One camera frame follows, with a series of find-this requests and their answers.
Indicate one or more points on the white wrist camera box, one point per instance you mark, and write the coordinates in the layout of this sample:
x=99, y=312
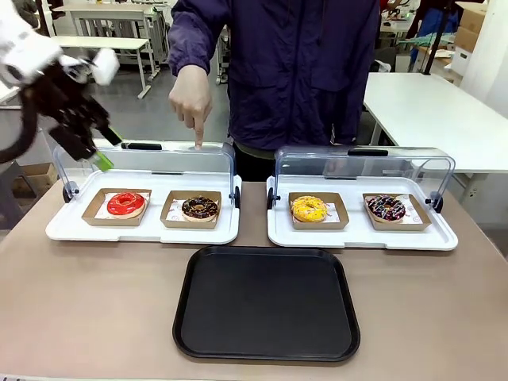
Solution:
x=105, y=65

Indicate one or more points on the dark donut with coloured sprinkles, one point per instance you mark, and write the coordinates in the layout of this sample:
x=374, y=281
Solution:
x=377, y=206

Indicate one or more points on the white display tray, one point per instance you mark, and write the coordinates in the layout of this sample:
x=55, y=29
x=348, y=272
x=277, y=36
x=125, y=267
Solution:
x=143, y=234
x=361, y=240

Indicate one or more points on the black serving tray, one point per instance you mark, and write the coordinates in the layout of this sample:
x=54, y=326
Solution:
x=266, y=303

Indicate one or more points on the red glazed donut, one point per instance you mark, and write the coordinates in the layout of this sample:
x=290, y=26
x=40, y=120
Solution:
x=119, y=209

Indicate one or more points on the chocolate glazed donut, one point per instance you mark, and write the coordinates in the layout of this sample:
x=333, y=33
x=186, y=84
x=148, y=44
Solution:
x=190, y=210

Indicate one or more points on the white bench table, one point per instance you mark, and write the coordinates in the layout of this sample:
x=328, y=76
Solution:
x=103, y=43

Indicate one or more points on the white storage box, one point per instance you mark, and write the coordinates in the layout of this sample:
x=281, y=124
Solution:
x=460, y=61

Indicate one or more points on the brown cardboard donut box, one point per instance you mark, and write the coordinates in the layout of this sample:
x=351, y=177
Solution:
x=341, y=222
x=170, y=220
x=420, y=222
x=95, y=212

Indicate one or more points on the cardboard box on floor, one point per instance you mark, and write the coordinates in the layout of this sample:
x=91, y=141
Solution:
x=35, y=176

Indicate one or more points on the yellow sprinkled donut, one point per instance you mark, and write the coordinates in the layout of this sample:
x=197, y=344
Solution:
x=303, y=210

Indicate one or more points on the person in navy jacket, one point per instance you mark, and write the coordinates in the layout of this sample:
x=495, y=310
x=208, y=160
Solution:
x=285, y=71

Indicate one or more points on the person's right hand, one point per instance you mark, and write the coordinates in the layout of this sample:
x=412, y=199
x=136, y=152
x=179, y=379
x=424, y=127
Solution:
x=190, y=99

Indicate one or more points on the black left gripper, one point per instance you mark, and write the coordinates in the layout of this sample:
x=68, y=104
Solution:
x=59, y=103

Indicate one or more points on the clear hinged tray lid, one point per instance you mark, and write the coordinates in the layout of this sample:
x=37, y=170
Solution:
x=166, y=158
x=357, y=162

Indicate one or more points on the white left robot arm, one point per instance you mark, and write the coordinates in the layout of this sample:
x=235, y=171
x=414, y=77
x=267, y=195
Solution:
x=20, y=47

